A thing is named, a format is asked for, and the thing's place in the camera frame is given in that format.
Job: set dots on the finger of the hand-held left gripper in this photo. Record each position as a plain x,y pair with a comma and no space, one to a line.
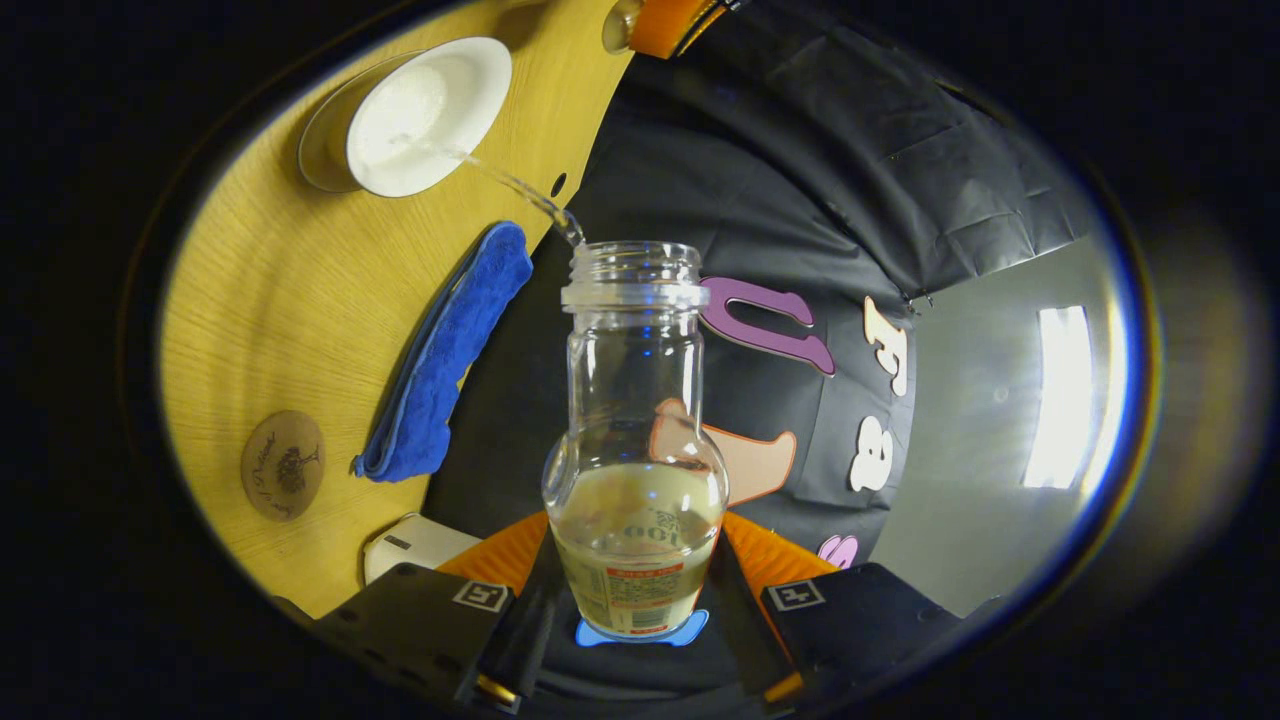
670,25

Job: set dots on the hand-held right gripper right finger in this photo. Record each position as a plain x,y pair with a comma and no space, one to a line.
740,620

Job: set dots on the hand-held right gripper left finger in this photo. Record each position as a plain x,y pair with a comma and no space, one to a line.
525,630

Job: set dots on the clear plastic water bottle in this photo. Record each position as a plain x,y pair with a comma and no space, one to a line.
635,400

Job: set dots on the round wooden coaster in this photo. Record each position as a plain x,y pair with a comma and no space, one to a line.
283,465

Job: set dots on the white toaster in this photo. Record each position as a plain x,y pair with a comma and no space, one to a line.
415,545

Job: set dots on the black backdrop cloth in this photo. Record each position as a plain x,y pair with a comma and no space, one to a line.
800,200

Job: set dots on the blue folded towel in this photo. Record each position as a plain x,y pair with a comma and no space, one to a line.
450,350

